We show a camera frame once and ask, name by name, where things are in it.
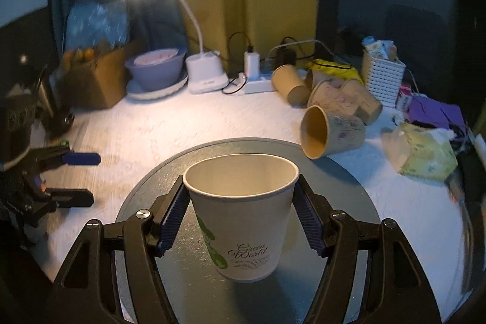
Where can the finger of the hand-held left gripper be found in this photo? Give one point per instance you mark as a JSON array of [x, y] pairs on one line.
[[78, 158], [68, 197]]

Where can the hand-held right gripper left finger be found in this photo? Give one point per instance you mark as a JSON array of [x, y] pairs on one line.
[[172, 219]]

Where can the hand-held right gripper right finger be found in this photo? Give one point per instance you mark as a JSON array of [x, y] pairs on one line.
[[308, 219]]

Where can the white paper cup green print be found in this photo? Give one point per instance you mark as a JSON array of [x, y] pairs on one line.
[[241, 214]]

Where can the brown paper cup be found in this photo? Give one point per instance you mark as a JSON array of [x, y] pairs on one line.
[[364, 98], [336, 96], [334, 132], [290, 83]]

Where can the grey round turntable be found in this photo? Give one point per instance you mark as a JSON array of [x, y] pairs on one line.
[[349, 195]]

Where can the brown cardboard box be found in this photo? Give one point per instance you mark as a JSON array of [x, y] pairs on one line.
[[97, 79]]

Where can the white plate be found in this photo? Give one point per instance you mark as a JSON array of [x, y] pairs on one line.
[[159, 90]]

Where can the purple bowl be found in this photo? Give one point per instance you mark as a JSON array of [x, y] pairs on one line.
[[157, 66]]

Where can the blue patterned bag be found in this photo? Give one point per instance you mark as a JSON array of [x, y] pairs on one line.
[[97, 24]]

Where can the tissue pack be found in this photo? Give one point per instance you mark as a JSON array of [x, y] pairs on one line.
[[425, 151]]

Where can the white power strip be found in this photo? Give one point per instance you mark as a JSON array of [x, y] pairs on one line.
[[258, 85]]

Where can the yellow plastic bag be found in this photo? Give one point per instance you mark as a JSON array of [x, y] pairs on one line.
[[334, 69]]

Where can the pink white small box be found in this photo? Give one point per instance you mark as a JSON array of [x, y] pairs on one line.
[[403, 96]]

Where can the white desk lamp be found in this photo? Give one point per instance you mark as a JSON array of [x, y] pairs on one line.
[[201, 54]]

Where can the white woven basket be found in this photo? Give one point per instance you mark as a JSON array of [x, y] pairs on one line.
[[381, 75]]

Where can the black power adapter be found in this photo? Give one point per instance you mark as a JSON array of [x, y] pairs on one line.
[[285, 56]]

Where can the white charger plug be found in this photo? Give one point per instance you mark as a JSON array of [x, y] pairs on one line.
[[251, 62]]

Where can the purple cloth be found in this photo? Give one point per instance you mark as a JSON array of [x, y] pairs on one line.
[[436, 111]]

